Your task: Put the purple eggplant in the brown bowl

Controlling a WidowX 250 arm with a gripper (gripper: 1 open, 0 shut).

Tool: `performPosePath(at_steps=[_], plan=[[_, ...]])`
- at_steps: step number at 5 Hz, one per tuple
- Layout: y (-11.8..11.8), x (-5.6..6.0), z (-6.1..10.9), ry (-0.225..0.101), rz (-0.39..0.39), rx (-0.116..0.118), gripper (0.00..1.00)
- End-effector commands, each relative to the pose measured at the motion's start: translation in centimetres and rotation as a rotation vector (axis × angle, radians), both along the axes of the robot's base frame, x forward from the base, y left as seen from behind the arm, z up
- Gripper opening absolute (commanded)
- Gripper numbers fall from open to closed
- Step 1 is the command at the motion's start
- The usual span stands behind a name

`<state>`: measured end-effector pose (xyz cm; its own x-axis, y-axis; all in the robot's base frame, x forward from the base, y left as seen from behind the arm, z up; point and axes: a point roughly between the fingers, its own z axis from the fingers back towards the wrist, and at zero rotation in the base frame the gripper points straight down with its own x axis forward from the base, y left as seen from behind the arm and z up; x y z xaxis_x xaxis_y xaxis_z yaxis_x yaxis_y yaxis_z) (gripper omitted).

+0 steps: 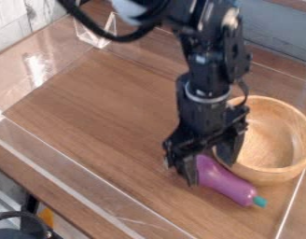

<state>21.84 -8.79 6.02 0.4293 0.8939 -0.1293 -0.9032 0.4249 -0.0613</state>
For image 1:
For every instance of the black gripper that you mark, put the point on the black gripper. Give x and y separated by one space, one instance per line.
210 124

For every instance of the purple toy eggplant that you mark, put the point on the purple toy eggplant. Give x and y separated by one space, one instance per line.
215 177

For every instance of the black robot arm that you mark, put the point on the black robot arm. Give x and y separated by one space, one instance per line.
208 26

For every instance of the brown wooden bowl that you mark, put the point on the brown wooden bowl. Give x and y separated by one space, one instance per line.
274 153

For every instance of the clear acrylic front wall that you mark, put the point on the clear acrylic front wall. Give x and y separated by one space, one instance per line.
98 207

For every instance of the clear acrylic corner bracket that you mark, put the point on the clear acrylic corner bracket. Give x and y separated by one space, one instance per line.
88 37

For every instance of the black clamp with cable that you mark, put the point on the black clamp with cable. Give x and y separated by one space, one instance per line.
32 228

